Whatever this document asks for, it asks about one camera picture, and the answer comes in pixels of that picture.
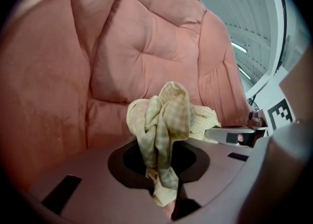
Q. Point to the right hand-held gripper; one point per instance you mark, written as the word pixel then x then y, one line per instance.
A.
pixel 278 115

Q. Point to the pink quilted chair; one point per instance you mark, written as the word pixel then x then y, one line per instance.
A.
pixel 146 34

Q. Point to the person's right hand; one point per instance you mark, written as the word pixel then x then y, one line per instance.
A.
pixel 241 138

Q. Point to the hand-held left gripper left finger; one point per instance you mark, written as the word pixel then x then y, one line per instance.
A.
pixel 97 188

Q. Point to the ceiling tube light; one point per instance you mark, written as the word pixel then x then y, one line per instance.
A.
pixel 239 47
pixel 244 72

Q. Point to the yellow checked cloth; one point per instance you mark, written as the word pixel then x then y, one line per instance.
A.
pixel 168 120

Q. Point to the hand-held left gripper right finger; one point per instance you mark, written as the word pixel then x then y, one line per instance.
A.
pixel 220 181

